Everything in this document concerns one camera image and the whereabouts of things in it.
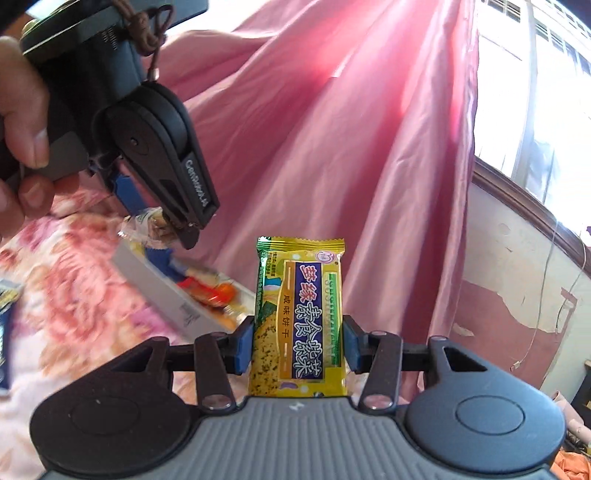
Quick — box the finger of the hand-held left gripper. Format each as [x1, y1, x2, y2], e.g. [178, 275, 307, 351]
[112, 172, 141, 217]
[117, 138, 221, 251]

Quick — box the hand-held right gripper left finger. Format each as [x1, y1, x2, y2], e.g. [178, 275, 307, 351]
[111, 316, 256, 412]

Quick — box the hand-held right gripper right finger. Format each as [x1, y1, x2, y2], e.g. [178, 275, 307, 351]
[342, 315, 488, 412]

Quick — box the green label pastry packet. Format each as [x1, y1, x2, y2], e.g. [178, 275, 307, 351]
[116, 207, 178, 252]

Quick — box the yellow green cracker packet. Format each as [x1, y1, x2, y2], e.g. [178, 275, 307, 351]
[248, 236, 349, 398]

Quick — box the red clear snack packet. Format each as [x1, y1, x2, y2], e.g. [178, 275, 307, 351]
[178, 274, 222, 305]

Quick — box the grey cardboard box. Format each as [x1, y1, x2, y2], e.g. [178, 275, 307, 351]
[112, 240, 257, 342]

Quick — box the person's left hand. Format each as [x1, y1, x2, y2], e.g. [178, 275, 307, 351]
[0, 36, 83, 243]

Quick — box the small blue packet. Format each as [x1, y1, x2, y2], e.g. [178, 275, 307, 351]
[145, 247, 185, 282]

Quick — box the pink curtain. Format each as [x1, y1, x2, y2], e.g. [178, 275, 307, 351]
[148, 0, 478, 402]

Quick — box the long dark blue snack packet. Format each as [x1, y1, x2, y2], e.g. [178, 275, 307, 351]
[0, 279, 24, 395]

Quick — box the orange cloth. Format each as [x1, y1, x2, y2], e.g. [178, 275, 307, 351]
[551, 450, 591, 480]

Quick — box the window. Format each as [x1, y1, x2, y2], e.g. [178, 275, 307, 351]
[473, 0, 591, 238]

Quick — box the brown lanyard cord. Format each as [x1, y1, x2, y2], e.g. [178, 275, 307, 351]
[113, 0, 175, 85]

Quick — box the wooden window frame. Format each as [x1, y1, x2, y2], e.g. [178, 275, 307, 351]
[470, 157, 591, 278]

